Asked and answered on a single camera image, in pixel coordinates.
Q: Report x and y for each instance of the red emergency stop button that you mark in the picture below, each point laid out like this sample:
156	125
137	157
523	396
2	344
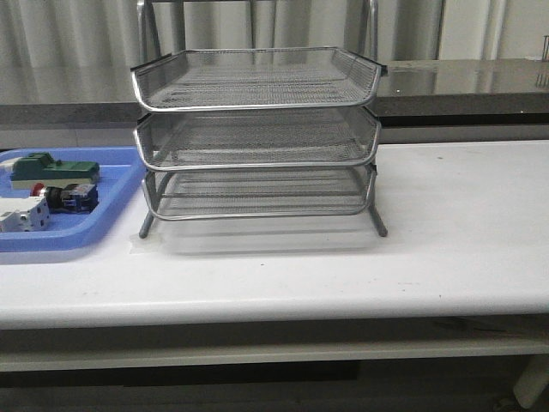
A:
72	199

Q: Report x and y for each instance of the blue plastic tray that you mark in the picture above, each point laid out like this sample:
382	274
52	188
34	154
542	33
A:
121	171

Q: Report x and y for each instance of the green terminal block module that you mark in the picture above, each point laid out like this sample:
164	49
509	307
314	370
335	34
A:
41	167

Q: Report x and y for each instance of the white circuit breaker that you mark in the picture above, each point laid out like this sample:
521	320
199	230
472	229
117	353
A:
27	214

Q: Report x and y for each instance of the dark granite counter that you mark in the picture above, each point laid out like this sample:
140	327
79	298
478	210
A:
413	93

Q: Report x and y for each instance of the white table leg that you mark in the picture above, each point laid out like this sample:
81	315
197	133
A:
532	382

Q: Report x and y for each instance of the silver rack frame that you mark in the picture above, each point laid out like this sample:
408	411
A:
149	41

